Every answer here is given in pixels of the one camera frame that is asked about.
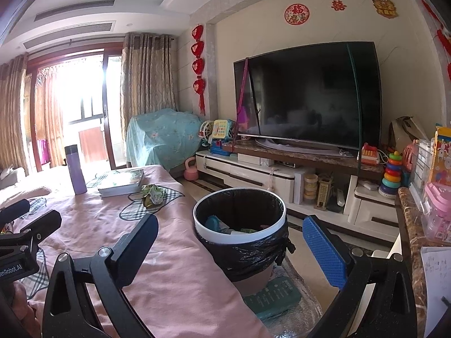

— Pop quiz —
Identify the glass balcony door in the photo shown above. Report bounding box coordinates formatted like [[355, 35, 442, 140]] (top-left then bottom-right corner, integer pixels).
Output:
[[28, 42, 128, 171]]

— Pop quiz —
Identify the ceiling air vent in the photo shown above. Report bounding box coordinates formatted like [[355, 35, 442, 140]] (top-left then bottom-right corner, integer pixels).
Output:
[[33, 0, 117, 22], [23, 22, 116, 50]]

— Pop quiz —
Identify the beige patterned curtain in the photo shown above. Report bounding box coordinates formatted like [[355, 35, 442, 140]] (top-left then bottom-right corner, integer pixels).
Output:
[[120, 32, 177, 121], [0, 54, 32, 175]]

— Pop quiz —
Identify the black plastic bin bag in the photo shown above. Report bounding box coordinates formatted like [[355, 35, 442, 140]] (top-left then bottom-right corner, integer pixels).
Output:
[[194, 190, 297, 283]]

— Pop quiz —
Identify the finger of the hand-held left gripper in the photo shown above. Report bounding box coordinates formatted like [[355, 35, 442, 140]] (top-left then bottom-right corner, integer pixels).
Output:
[[9, 209, 62, 246], [0, 199, 32, 229]]

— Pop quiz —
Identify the teal floral cover cloth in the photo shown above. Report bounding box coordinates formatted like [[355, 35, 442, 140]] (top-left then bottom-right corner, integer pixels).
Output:
[[126, 108, 205, 173]]

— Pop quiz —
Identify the pink strap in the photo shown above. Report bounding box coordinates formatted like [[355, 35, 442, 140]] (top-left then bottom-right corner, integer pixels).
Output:
[[232, 58, 251, 156]]

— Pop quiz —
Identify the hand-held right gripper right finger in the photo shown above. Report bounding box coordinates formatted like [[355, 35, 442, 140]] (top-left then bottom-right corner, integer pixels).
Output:
[[302, 215, 418, 338]]

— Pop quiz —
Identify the pink plastic toy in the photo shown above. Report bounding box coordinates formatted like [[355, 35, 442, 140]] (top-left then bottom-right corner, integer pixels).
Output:
[[402, 144, 419, 174]]

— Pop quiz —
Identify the blue toy cash register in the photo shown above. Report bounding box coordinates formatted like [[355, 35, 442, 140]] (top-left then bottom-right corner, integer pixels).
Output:
[[210, 139, 233, 156]]

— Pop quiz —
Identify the red paper garland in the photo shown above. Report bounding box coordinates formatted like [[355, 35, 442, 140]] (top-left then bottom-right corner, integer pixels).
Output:
[[421, 0, 451, 81]]

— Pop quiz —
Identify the pink kettlebell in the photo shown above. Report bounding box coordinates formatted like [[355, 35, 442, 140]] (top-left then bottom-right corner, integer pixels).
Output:
[[184, 157, 198, 182]]

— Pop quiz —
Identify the white round trash bin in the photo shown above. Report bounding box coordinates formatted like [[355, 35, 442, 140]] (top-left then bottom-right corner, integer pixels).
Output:
[[193, 187, 288, 296]]

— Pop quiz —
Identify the clear drawer organizer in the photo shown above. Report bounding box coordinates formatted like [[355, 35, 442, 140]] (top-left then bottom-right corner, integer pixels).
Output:
[[410, 139, 436, 192]]

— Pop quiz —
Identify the green cover book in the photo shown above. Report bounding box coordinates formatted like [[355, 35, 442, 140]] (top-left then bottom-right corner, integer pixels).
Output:
[[100, 168, 146, 188]]

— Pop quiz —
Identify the rainbow stacking ring toy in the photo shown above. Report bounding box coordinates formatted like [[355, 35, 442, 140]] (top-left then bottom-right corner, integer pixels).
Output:
[[379, 151, 403, 198]]

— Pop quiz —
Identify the crumpled green foil wrapper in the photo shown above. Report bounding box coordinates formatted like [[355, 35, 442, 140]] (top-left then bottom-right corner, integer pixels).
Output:
[[140, 184, 167, 208]]

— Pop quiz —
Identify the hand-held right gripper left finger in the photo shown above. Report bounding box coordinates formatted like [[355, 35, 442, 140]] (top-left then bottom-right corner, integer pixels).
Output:
[[42, 213, 159, 338]]

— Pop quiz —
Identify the round red wall sticker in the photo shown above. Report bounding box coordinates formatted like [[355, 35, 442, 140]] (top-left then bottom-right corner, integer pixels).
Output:
[[284, 3, 311, 26]]

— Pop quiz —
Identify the brown marble side counter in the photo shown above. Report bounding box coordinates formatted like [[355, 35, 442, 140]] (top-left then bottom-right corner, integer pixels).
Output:
[[395, 186, 451, 338]]

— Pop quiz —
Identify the wooden balcony board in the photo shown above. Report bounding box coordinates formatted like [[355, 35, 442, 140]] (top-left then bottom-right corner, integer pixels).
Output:
[[78, 128, 108, 163]]

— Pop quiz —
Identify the red knot wall hanging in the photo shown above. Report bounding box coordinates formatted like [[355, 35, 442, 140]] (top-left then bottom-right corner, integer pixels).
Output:
[[191, 25, 207, 115]]

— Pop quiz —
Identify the large black television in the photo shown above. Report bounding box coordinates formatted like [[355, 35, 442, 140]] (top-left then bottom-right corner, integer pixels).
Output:
[[233, 41, 383, 148]]

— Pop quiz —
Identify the yellow picture book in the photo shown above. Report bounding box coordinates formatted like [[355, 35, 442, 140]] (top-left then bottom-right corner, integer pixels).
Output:
[[428, 125, 451, 191]]

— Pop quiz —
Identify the purple drinking bottle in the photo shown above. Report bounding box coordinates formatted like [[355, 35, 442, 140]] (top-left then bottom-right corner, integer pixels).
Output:
[[64, 144, 88, 195]]

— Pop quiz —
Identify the cartoon wall sticker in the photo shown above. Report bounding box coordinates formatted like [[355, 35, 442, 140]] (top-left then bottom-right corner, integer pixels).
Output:
[[373, 0, 399, 19]]

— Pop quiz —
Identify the white flat box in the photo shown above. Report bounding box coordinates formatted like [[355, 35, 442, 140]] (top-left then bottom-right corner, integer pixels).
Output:
[[237, 153, 275, 167]]

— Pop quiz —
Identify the yellow teal toy phone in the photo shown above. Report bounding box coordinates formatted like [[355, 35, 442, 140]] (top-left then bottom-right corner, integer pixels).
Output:
[[211, 119, 235, 142]]

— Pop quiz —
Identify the white toy fan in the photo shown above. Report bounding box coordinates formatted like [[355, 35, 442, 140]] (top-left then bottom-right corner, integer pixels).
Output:
[[200, 120, 215, 142]]

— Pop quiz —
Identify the white handwritten paper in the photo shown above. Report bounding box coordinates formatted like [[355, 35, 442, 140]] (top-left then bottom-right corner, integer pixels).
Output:
[[419, 246, 451, 338]]

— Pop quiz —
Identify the teal plastic packet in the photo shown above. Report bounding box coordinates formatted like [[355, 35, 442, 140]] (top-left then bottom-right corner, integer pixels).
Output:
[[205, 215, 226, 234]]

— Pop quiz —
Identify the brown paper bag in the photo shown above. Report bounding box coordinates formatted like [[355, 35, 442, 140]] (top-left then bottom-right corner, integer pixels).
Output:
[[388, 116, 428, 153]]

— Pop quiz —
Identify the red toy telephone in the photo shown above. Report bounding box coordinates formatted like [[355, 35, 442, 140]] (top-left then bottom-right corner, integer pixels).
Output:
[[359, 143, 381, 165]]

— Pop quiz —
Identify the white TV cabinet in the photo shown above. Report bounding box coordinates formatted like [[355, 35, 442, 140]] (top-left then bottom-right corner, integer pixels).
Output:
[[195, 150, 400, 243]]

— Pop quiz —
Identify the grey sofa cushion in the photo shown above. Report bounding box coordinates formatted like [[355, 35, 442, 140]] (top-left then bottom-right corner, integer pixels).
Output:
[[0, 165, 27, 191]]

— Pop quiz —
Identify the white thick book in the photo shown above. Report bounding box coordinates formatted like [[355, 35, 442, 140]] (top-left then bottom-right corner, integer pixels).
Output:
[[98, 181, 143, 198]]

